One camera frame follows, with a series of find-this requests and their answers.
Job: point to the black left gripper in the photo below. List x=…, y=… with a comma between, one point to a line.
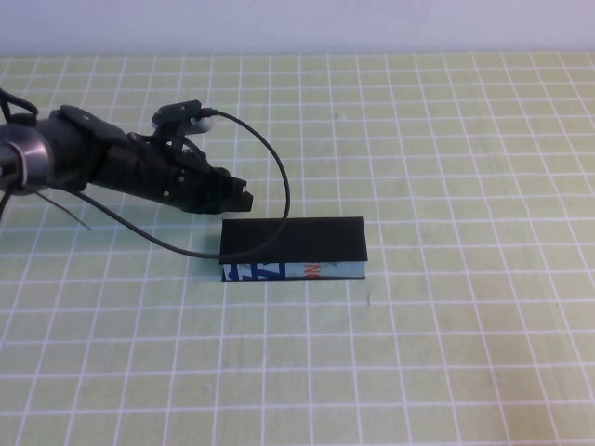
x=149, y=172

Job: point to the green white-grid tablecloth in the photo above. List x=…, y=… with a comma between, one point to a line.
x=418, y=325

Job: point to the thin grey zip tie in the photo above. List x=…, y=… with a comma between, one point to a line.
x=60, y=207

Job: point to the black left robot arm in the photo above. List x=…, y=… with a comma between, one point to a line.
x=28, y=148

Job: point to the black glasses case printed side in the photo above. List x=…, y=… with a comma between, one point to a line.
x=297, y=241

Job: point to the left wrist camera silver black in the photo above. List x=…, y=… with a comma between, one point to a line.
x=179, y=111

